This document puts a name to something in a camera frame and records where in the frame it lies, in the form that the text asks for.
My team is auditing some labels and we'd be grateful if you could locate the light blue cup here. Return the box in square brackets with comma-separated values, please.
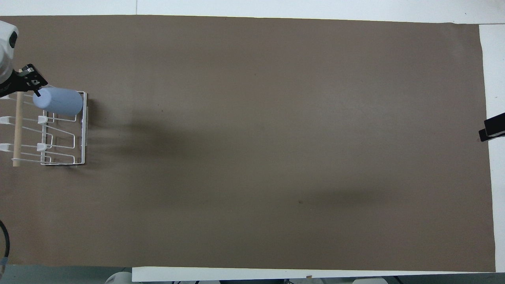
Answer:
[32, 87, 84, 116]

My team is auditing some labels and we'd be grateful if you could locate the black cable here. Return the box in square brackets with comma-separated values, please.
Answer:
[0, 220, 11, 262]

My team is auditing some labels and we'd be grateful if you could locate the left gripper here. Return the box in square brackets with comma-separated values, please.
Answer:
[0, 64, 49, 99]

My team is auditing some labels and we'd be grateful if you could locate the black stand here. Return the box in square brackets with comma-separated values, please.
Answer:
[478, 112, 505, 143]

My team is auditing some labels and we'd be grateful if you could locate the white wire cup rack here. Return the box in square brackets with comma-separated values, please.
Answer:
[0, 90, 88, 167]

